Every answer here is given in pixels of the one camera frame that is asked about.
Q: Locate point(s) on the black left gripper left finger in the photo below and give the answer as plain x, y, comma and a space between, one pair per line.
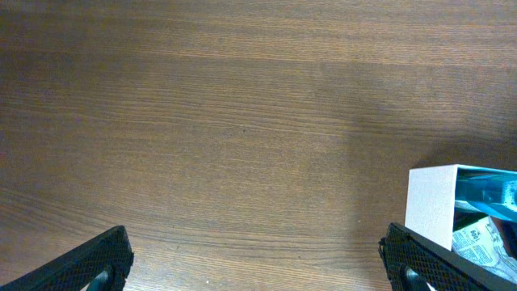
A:
102, 263

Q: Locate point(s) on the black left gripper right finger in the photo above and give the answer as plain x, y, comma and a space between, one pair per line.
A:
413, 262

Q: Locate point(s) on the green white soap packet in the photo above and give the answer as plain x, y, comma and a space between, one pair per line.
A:
482, 244

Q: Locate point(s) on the white cardboard box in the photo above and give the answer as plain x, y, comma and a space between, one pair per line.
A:
431, 211

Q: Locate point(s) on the teal mouthwash bottle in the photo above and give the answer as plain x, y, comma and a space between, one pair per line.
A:
489, 191

